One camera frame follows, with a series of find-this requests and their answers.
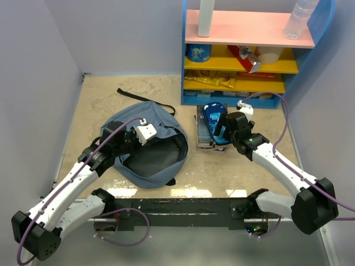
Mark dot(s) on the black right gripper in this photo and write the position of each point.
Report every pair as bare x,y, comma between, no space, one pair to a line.
222,122

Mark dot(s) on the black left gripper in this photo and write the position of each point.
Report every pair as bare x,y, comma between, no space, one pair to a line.
132,132

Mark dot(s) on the blue dinosaur pencil case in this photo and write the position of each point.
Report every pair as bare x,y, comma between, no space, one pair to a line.
212,112

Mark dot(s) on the dark blue book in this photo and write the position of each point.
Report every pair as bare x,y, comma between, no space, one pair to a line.
199,113

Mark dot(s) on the blue fabric backpack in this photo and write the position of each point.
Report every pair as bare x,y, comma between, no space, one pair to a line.
156,163

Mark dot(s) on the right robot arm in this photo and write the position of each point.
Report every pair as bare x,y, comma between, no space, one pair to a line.
283,177

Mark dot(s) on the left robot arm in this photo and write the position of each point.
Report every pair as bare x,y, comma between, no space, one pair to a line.
40,230

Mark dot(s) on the yellow chips bag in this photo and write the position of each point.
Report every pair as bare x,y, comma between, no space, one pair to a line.
211,77

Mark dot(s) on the blue bottom book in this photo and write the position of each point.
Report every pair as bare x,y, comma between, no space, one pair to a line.
210,149

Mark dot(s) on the red flat box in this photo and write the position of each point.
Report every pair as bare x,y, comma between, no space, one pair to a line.
257,75

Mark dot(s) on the red silver snack box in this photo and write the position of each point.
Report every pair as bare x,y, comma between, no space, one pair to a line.
246,57

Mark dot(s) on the blue wooden shelf unit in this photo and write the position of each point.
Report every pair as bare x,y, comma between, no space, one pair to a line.
252,29

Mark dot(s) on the white round container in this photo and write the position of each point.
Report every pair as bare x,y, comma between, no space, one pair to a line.
268,55

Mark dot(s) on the blue snack can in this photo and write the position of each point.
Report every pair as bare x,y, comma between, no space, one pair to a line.
198,53

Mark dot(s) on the white tall bottle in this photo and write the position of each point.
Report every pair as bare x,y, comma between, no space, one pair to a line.
205,18

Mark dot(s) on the clear plastic water bottle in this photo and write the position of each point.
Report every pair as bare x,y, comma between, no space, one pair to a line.
299,17

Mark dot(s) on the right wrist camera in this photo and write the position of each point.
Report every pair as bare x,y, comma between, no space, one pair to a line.
246,109

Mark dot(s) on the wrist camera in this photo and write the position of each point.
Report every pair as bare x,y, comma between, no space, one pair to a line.
145,133
246,109

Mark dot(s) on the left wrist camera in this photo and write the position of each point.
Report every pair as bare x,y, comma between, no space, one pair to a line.
145,133

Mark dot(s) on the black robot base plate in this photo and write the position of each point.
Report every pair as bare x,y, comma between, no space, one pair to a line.
231,213

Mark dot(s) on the aluminium rail frame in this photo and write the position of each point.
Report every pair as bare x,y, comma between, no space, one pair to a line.
41,229

